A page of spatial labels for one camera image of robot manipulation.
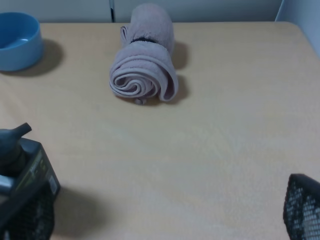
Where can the dark green pump bottle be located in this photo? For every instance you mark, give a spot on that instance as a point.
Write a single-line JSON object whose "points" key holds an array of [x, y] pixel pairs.
{"points": [[24, 165]]}

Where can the blue plastic bowl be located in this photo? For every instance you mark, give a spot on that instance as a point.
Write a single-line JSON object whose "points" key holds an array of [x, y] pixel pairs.
{"points": [[21, 43]]}

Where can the rolled pink towel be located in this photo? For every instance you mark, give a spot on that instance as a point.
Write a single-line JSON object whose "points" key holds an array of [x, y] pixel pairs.
{"points": [[143, 67]]}

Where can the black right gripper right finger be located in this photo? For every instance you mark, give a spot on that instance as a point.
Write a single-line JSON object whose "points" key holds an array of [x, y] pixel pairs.
{"points": [[301, 209]]}

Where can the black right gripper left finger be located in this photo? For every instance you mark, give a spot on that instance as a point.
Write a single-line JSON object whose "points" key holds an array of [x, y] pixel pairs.
{"points": [[27, 214]]}

